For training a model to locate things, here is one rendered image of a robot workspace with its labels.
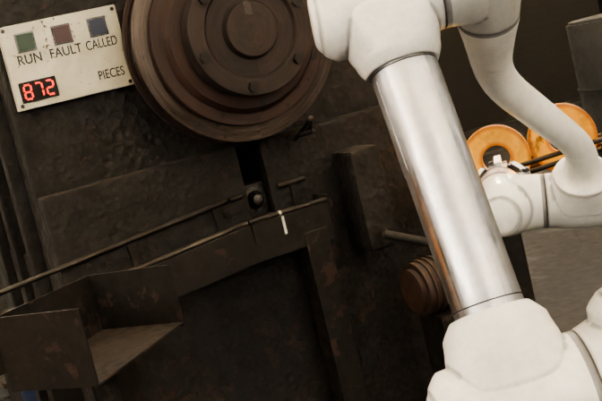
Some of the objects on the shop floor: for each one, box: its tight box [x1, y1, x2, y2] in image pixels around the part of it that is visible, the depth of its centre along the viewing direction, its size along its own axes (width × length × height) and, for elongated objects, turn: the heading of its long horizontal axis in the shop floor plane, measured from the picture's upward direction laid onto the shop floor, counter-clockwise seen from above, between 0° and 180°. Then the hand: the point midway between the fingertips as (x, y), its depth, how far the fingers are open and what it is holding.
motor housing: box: [400, 254, 455, 375], centre depth 257 cm, size 13×22×54 cm, turn 179°
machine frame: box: [0, 0, 434, 401], centre depth 288 cm, size 73×108×176 cm
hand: (498, 165), depth 241 cm, fingers closed
